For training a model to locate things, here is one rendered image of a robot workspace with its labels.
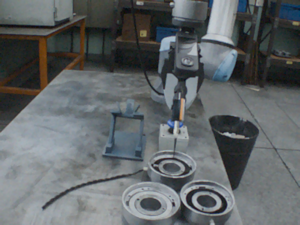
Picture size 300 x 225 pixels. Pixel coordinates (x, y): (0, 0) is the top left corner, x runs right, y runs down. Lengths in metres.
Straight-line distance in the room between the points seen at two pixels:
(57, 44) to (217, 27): 3.99
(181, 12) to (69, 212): 0.46
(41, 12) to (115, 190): 2.26
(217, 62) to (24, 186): 0.67
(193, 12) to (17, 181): 0.51
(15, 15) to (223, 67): 2.20
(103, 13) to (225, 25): 3.42
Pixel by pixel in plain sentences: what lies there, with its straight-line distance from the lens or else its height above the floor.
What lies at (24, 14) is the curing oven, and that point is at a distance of 2.79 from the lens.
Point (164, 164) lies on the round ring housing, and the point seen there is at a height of 0.83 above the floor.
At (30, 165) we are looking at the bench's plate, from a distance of 0.70.
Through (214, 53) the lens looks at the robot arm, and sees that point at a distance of 0.97.
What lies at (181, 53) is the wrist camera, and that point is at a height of 1.07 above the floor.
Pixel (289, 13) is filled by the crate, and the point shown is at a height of 1.10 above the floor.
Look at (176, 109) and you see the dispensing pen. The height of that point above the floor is 0.93.
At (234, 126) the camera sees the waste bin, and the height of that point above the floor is 0.35.
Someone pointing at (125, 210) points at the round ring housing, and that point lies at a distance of 0.52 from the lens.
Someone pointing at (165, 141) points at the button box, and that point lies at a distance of 0.74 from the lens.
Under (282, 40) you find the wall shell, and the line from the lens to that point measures 4.95.
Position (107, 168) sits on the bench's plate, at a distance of 0.68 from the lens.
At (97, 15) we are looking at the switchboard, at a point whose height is 0.74.
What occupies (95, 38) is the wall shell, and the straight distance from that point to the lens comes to 4.63.
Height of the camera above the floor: 1.19
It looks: 24 degrees down
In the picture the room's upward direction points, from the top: 5 degrees clockwise
